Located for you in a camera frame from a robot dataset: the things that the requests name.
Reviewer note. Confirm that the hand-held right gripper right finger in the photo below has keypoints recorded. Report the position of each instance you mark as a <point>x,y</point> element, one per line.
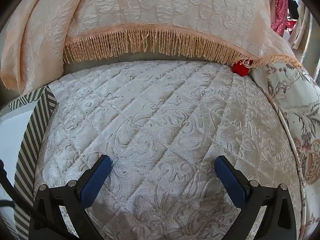
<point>231,182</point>

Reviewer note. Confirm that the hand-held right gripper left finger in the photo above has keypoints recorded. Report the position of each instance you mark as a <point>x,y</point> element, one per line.
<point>96,177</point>

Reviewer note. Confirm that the black white striped box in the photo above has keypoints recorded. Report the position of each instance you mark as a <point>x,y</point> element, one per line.
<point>37,120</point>

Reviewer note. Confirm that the cream quilted bedspread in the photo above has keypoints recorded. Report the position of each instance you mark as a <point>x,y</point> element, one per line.
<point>162,117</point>

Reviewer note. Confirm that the ivory floral print pillow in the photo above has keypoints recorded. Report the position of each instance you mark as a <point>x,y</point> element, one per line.
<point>300,105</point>

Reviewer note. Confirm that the small red box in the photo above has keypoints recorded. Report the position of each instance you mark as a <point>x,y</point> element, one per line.
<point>241,68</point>

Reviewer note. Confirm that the beige hanging cloth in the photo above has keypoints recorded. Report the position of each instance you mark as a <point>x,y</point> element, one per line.
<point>300,27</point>

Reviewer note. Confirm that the peach fringed blanket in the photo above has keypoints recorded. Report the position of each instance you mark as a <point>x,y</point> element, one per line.
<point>150,5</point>

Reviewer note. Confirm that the red dotted hanging cloth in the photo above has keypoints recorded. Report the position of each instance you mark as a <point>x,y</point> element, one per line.
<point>281,7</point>

